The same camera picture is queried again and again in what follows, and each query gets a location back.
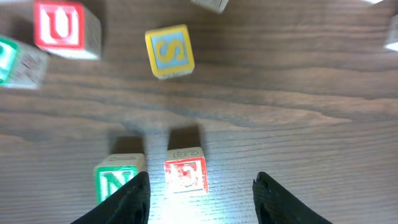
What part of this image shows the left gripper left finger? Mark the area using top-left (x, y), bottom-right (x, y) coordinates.
top-left (72, 171), bottom-right (150, 224)

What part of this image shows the green R block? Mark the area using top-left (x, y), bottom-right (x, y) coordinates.
top-left (1, 35), bottom-right (49, 90)

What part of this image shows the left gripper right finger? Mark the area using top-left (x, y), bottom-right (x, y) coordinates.
top-left (252, 172), bottom-right (331, 224)

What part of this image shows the green N block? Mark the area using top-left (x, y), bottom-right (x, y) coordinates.
top-left (93, 153), bottom-right (146, 204)

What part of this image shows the red E block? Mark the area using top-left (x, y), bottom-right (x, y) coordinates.
top-left (164, 147), bottom-right (208, 196)

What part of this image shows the red U block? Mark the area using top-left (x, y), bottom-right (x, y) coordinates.
top-left (33, 1), bottom-right (102, 60)

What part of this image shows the yellow S block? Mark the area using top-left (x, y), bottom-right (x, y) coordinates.
top-left (145, 24), bottom-right (195, 80)

